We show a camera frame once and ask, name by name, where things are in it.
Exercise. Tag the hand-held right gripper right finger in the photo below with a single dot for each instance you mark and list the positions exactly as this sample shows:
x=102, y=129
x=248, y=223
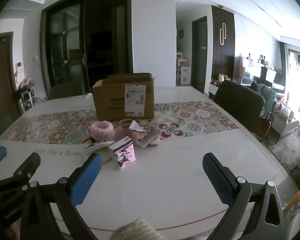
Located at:
x=217, y=180

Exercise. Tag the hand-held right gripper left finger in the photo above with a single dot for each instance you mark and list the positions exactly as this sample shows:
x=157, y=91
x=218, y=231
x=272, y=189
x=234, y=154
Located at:
x=86, y=177

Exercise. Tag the white patterned cloth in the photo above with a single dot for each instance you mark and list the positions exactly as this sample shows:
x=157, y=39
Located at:
x=95, y=145

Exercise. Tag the black and white items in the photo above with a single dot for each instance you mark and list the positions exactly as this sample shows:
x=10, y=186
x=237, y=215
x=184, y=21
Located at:
x=122, y=153

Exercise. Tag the pink fluffy headband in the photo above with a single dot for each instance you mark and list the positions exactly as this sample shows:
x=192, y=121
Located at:
x=101, y=130

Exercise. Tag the white paper tag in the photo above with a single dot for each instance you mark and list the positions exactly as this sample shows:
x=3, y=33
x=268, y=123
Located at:
x=136, y=127

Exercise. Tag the pink knit socks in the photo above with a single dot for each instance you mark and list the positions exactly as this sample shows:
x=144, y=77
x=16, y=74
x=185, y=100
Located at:
x=147, y=136

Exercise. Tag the brown cardboard box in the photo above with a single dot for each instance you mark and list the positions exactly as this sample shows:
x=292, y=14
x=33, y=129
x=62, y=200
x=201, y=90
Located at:
x=115, y=100

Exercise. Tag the floral patterned tablecloth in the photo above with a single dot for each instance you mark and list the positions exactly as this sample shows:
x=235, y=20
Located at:
x=165, y=180

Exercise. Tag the brown wooden door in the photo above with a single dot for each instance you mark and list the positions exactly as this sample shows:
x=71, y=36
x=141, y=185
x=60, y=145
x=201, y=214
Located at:
x=7, y=100

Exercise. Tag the white shelf with plush toys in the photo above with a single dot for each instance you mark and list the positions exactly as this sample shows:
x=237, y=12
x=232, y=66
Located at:
x=27, y=92

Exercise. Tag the beige knit fabric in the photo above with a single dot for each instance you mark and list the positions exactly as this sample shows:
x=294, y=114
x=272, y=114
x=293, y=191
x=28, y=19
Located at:
x=137, y=231

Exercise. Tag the dark dining chair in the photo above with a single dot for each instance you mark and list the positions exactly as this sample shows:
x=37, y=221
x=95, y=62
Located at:
x=240, y=102

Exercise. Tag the orange wooden object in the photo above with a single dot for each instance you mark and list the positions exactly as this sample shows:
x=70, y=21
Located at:
x=298, y=195

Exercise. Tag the white low cabinet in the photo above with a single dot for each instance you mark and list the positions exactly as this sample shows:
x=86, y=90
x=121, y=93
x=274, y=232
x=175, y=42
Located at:
x=213, y=90

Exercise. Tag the grey sofa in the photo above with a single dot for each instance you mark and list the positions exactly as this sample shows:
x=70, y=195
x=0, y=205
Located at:
x=290, y=125

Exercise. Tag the white intercom panel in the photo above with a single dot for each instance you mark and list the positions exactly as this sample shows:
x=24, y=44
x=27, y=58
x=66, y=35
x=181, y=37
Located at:
x=18, y=67

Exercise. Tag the teal clothes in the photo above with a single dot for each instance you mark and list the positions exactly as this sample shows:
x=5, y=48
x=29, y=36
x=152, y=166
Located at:
x=266, y=97

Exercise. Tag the white storage drawers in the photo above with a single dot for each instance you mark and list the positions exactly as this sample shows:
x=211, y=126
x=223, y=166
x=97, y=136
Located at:
x=183, y=72

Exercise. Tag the dark narrow door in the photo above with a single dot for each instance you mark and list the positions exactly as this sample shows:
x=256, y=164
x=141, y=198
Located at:
x=199, y=55

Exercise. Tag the bright window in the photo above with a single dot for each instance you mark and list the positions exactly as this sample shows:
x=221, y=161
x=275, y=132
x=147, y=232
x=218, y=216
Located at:
x=298, y=80

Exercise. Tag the dark glass sliding door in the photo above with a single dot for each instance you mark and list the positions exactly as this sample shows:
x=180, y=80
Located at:
x=85, y=42

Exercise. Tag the dark slatted wall panel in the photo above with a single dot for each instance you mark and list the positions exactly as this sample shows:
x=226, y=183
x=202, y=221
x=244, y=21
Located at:
x=222, y=62

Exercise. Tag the gold loop wall ornament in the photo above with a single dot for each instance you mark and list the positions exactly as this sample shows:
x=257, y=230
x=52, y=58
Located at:
x=223, y=33

